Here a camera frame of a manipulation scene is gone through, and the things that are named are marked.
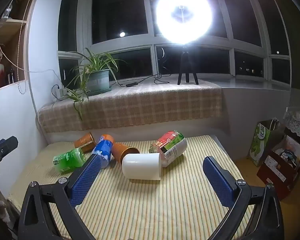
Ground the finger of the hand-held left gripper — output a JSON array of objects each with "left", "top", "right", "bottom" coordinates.
[{"left": 0, "top": 136, "right": 18, "bottom": 173}]

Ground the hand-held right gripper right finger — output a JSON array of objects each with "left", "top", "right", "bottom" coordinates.
[{"left": 202, "top": 156, "right": 285, "bottom": 240}]

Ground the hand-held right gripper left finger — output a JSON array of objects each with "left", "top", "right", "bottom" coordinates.
[{"left": 18, "top": 154, "right": 102, "bottom": 240}]

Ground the white cup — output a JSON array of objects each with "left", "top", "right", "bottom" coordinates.
[{"left": 122, "top": 152, "right": 163, "bottom": 181}]

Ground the orange paper cup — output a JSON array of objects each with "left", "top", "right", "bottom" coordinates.
[{"left": 112, "top": 142, "right": 140, "bottom": 165}]

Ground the green drink bottle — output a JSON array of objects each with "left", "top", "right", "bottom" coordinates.
[{"left": 52, "top": 147, "right": 90, "bottom": 173}]

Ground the blue soda can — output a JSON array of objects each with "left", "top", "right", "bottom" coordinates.
[{"left": 91, "top": 134, "right": 115, "bottom": 168}]

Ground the brown can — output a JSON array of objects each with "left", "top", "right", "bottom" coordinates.
[{"left": 74, "top": 132, "right": 96, "bottom": 153}]

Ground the red cardboard box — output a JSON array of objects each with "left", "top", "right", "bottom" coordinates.
[{"left": 256, "top": 135, "right": 300, "bottom": 200}]

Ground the green paper bag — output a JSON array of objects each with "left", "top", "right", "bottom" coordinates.
[{"left": 247, "top": 120, "right": 278, "bottom": 167}]

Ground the red and green can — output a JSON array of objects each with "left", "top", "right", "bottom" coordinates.
[{"left": 149, "top": 130, "right": 187, "bottom": 167}]

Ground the striped table mat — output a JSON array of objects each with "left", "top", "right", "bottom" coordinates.
[{"left": 7, "top": 135, "right": 255, "bottom": 240}]

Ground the green pot saucer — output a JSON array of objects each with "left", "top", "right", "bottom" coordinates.
[{"left": 86, "top": 86, "right": 113, "bottom": 96}]

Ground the white lace cloth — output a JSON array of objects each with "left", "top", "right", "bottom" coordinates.
[{"left": 284, "top": 110, "right": 300, "bottom": 143}]

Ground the plaid cloth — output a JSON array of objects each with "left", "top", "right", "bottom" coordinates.
[{"left": 37, "top": 79, "right": 223, "bottom": 133}]

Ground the green plant pot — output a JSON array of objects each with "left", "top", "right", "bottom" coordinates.
[{"left": 86, "top": 69, "right": 110, "bottom": 93}]

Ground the wooden shelf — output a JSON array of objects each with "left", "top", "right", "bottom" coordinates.
[{"left": 0, "top": 0, "right": 38, "bottom": 93}]

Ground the spider plant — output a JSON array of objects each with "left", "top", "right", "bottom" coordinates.
[{"left": 52, "top": 47, "right": 127, "bottom": 120}]

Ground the black tripod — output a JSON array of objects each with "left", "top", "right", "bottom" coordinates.
[{"left": 177, "top": 45, "right": 199, "bottom": 85}]

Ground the white cable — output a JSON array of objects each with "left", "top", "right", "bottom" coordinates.
[{"left": 0, "top": 22, "right": 63, "bottom": 90}]

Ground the white bead chain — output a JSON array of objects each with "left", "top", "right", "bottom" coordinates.
[{"left": 16, "top": 0, "right": 32, "bottom": 95}]

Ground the black power cable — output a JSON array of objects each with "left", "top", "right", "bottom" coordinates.
[{"left": 110, "top": 74, "right": 170, "bottom": 88}]

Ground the ring light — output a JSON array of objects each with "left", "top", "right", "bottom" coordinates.
[{"left": 156, "top": 0, "right": 213, "bottom": 43}]

